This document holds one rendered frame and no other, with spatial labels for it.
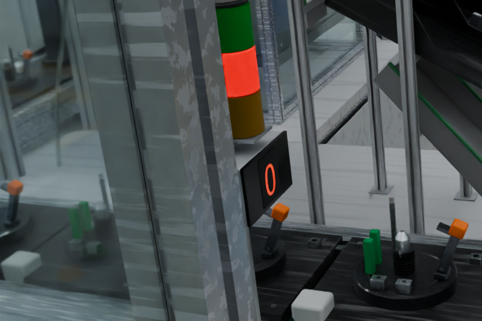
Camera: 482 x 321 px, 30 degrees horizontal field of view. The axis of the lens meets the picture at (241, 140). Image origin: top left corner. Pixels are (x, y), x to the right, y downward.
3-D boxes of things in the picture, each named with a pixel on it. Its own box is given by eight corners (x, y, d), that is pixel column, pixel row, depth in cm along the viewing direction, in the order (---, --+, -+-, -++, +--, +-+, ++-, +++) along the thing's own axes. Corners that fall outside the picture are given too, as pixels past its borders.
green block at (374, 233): (382, 261, 126) (379, 228, 125) (379, 265, 125) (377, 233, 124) (374, 260, 127) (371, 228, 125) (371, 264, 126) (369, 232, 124)
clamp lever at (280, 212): (277, 248, 132) (290, 207, 128) (272, 255, 131) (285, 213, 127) (256, 238, 133) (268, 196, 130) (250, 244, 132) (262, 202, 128)
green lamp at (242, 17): (262, 41, 101) (257, -2, 99) (242, 54, 97) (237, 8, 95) (222, 41, 103) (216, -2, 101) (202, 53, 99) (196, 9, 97)
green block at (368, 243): (376, 270, 124) (373, 238, 122) (373, 274, 123) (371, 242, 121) (367, 269, 124) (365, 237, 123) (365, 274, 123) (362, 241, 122)
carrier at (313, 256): (343, 246, 140) (336, 173, 136) (282, 329, 120) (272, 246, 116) (208, 232, 151) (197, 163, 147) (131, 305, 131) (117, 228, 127)
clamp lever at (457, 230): (450, 268, 121) (470, 223, 117) (447, 275, 119) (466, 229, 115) (425, 257, 122) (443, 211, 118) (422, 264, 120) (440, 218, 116)
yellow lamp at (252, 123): (272, 125, 104) (267, 84, 102) (253, 140, 100) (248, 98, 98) (233, 122, 106) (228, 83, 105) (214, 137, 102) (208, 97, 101)
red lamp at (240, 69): (267, 83, 102) (262, 41, 101) (248, 97, 98) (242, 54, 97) (228, 82, 105) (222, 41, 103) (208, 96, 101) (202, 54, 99)
